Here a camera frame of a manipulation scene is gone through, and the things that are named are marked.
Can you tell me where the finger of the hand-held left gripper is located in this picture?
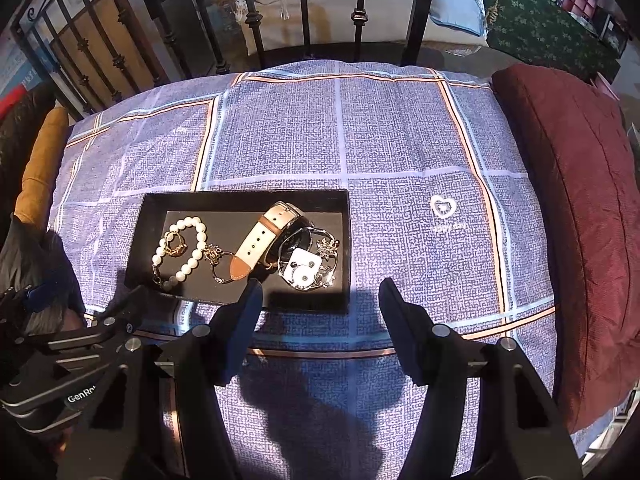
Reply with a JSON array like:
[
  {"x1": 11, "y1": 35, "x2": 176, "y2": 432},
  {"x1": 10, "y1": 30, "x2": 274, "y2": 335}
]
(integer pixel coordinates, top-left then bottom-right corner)
[
  {"x1": 0, "y1": 284, "x2": 59, "y2": 321},
  {"x1": 85, "y1": 286, "x2": 151, "y2": 341}
]

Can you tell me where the black iron bed frame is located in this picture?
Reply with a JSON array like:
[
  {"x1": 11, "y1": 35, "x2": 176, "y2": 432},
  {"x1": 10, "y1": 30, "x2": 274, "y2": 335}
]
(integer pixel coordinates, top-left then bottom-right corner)
[{"x1": 10, "y1": 0, "x2": 441, "y2": 111}]

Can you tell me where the white earring card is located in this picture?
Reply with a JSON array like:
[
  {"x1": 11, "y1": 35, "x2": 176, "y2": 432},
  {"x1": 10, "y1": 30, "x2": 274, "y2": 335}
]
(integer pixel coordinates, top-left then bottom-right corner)
[{"x1": 289, "y1": 247, "x2": 321, "y2": 286}]

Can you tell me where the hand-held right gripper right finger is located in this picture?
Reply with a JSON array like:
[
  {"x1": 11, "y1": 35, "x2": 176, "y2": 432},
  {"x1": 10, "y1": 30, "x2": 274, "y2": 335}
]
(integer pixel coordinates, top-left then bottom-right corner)
[{"x1": 378, "y1": 277, "x2": 583, "y2": 480}]

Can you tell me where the wooden cabinet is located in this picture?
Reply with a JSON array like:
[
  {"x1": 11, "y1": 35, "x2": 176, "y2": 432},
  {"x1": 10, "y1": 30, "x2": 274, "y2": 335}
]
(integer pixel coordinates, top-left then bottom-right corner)
[{"x1": 50, "y1": 0, "x2": 166, "y2": 106}]

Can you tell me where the white strap wrist watch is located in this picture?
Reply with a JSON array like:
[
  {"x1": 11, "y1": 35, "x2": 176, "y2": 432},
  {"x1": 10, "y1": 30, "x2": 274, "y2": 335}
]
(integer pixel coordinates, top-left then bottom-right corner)
[{"x1": 234, "y1": 201, "x2": 313, "y2": 281}]

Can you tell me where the yellow pillow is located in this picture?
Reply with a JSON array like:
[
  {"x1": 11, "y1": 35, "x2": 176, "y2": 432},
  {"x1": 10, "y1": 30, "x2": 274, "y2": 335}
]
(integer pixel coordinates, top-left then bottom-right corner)
[{"x1": 14, "y1": 106, "x2": 69, "y2": 224}]

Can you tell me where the blue plaid blanket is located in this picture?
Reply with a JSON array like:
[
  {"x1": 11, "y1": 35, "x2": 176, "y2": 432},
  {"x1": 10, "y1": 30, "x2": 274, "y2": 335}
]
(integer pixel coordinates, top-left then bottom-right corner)
[{"x1": 47, "y1": 60, "x2": 558, "y2": 480}]

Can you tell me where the silver bangle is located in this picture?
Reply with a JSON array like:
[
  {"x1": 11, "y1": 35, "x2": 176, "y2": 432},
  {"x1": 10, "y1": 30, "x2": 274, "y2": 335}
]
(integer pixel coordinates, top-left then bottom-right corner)
[{"x1": 279, "y1": 227, "x2": 342, "y2": 292}]

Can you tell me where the green patterned cloth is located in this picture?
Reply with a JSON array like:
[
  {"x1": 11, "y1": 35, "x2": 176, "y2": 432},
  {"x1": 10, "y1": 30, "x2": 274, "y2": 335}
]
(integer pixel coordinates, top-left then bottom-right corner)
[{"x1": 480, "y1": 0, "x2": 621, "y2": 81}]

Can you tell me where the dark red pillow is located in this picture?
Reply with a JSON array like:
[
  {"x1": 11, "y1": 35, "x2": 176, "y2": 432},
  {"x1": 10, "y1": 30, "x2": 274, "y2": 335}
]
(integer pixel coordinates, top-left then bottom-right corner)
[{"x1": 491, "y1": 64, "x2": 640, "y2": 433}]

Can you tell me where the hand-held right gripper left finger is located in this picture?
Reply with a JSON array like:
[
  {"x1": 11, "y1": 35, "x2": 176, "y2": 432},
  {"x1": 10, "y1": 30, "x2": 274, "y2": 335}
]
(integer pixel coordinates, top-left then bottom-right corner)
[{"x1": 57, "y1": 277, "x2": 264, "y2": 480}]

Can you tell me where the white pearl bracelet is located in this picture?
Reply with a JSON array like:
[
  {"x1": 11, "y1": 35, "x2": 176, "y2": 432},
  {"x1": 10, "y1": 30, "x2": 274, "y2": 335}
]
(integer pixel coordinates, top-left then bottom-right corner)
[{"x1": 151, "y1": 216, "x2": 209, "y2": 291}]

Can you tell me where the another person's forearm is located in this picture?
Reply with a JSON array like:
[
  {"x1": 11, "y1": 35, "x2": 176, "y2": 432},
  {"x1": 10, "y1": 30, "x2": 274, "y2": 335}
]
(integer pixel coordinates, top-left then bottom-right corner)
[{"x1": 0, "y1": 215, "x2": 87, "y2": 336}]

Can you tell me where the gold ring keychain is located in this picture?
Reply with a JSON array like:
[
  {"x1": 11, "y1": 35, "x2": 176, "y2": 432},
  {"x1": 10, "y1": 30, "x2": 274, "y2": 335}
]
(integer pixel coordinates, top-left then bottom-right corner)
[{"x1": 164, "y1": 227, "x2": 190, "y2": 259}]

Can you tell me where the black jewelry box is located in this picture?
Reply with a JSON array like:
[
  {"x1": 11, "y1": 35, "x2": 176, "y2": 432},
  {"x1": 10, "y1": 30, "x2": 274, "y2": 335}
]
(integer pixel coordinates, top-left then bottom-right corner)
[{"x1": 124, "y1": 189, "x2": 351, "y2": 316}]

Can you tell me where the gold flower brooch clear case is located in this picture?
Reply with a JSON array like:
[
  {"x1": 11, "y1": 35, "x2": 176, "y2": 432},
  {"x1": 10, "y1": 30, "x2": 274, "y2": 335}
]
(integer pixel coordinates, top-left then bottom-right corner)
[{"x1": 200, "y1": 244, "x2": 236, "y2": 285}]

